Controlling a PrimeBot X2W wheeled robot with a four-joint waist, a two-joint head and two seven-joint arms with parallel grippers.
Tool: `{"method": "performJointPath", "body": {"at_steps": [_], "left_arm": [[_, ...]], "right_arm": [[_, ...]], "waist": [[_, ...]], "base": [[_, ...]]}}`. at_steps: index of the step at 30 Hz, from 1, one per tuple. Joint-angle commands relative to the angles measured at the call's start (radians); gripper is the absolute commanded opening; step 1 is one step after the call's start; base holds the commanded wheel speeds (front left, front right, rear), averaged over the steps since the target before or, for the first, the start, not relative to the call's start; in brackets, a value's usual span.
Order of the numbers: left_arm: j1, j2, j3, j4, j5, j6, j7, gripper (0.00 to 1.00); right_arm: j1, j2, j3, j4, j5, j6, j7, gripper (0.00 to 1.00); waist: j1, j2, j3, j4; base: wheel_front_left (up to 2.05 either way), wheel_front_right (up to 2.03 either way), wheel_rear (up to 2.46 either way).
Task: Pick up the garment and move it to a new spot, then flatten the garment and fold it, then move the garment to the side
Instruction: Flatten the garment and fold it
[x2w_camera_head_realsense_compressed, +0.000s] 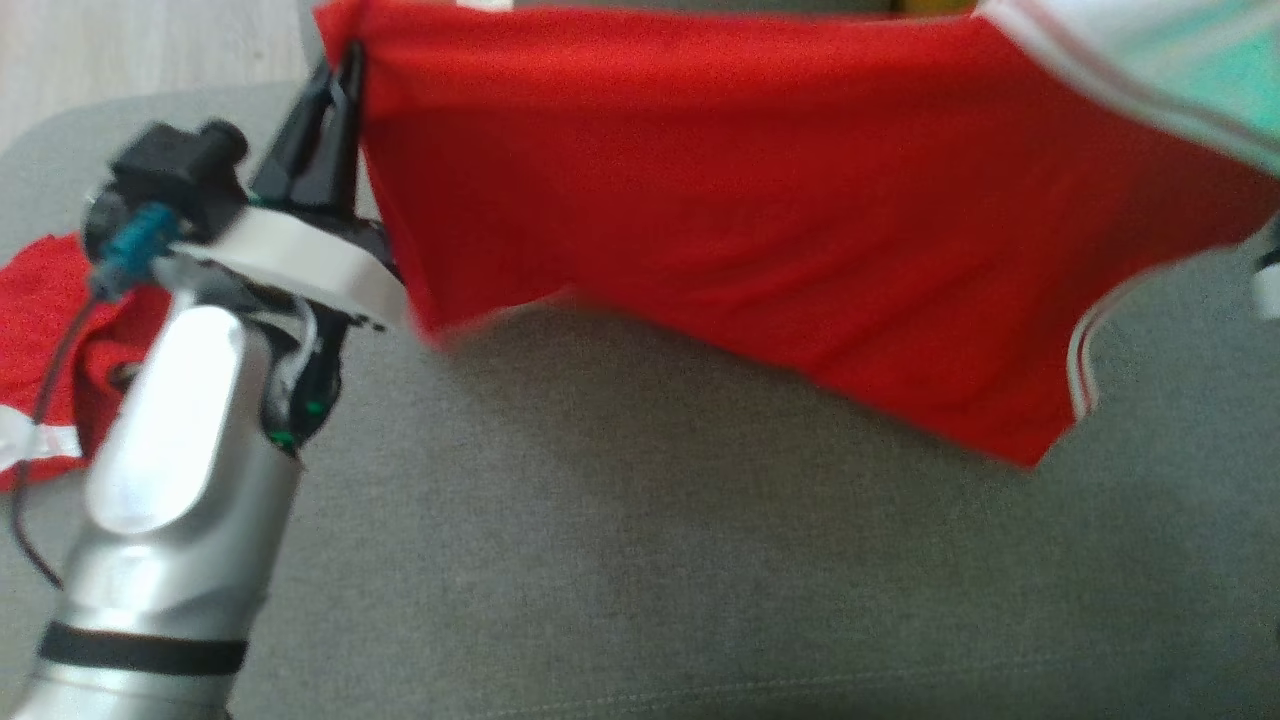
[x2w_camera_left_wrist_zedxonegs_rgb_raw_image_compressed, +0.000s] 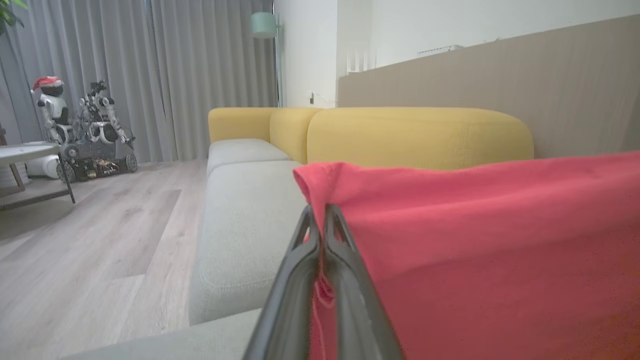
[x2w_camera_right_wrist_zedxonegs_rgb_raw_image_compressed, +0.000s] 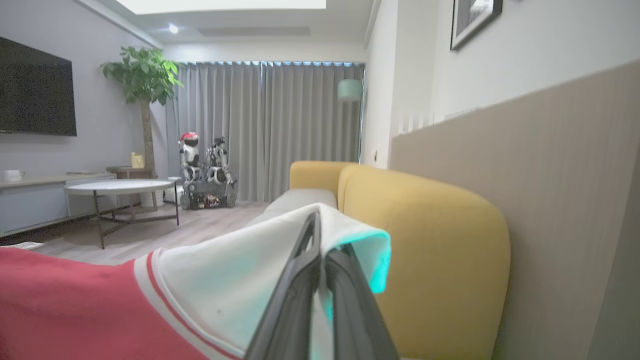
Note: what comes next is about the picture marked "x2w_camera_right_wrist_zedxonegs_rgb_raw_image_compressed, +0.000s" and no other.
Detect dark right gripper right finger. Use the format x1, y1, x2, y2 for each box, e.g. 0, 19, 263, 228
325, 244, 399, 360

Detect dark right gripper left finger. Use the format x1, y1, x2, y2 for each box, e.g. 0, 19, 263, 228
244, 210, 322, 360

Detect red jersey with striped trim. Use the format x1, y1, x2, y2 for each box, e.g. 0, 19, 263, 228
0, 202, 392, 360

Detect yellow sofa backrest cushion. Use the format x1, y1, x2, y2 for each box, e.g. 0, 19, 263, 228
337, 165, 511, 360

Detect white black humanoid robot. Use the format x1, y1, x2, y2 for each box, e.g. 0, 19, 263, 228
206, 135, 236, 184

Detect grey curtain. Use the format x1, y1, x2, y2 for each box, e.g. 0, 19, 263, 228
167, 61, 366, 203

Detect white robot with red hat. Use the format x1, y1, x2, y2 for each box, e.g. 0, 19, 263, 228
178, 132, 204, 182

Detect round white coffee table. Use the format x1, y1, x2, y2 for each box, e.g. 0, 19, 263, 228
63, 178, 180, 250

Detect round wooden side table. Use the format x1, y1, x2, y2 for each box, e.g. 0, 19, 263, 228
106, 166, 157, 208

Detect teal floor lamp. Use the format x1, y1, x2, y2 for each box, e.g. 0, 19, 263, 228
337, 78, 364, 163

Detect green potted tree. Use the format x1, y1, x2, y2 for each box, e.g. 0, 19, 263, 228
100, 46, 186, 193

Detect white low tv cabinet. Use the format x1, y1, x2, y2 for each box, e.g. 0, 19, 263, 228
0, 172, 117, 239

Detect black framed picture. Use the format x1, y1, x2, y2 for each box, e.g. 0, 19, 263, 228
450, 0, 504, 51

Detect black wall television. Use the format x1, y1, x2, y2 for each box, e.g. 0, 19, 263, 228
0, 36, 78, 137

